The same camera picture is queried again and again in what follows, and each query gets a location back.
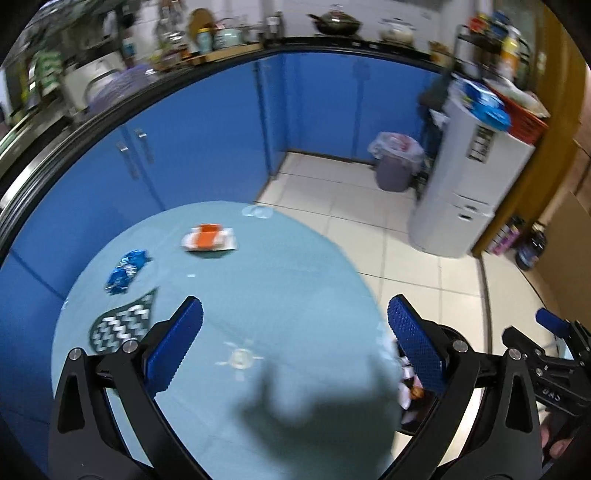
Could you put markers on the red plastic basket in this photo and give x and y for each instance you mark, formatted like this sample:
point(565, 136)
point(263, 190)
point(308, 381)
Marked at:
point(528, 115)

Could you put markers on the tall white trash can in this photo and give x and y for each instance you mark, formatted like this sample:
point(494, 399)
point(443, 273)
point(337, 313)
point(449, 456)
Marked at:
point(475, 168)

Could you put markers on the purple plastic basket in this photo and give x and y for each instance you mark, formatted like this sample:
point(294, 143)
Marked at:
point(113, 86)

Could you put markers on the light blue tablecloth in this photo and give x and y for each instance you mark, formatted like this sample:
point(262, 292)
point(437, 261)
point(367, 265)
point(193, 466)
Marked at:
point(293, 374)

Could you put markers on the blue kitchen cabinets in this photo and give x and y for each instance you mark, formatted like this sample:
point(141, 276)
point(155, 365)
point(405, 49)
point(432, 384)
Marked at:
point(289, 129)

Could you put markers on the black round trash bin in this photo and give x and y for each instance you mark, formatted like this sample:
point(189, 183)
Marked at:
point(416, 401)

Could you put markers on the orange white paper box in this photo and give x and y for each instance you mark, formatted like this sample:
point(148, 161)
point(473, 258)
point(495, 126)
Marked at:
point(209, 238)

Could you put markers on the mint green kettle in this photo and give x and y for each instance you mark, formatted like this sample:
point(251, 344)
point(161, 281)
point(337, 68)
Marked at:
point(226, 34)

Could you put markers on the black metal shelf rack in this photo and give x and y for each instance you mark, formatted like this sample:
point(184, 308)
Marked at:
point(486, 34)

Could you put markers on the white ceramic pot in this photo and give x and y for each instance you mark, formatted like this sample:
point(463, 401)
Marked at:
point(397, 31)

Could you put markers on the blue foil wrapper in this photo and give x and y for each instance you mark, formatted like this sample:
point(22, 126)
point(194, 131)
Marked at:
point(125, 271)

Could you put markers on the person's right hand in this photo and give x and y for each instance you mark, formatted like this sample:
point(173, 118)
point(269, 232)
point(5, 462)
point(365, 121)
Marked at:
point(557, 432)

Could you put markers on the grey bin with bag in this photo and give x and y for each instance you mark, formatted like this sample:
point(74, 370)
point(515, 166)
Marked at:
point(399, 159)

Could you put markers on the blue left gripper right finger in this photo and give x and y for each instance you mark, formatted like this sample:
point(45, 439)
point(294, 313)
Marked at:
point(409, 328)

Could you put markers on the purple spray can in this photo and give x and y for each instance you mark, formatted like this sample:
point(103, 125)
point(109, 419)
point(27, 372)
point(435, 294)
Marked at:
point(506, 236)

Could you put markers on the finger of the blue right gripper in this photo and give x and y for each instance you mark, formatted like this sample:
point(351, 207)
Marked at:
point(553, 323)

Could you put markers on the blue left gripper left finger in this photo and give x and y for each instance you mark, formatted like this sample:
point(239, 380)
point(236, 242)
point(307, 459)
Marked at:
point(167, 343)

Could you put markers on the black wok with lid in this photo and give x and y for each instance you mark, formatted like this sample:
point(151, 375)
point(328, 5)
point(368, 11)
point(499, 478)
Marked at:
point(336, 22)

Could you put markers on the blue plastic package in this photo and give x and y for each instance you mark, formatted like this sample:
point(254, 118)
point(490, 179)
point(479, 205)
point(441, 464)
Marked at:
point(484, 104)

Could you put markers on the dark jar on floor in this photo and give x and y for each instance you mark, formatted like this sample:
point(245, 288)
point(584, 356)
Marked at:
point(531, 247)

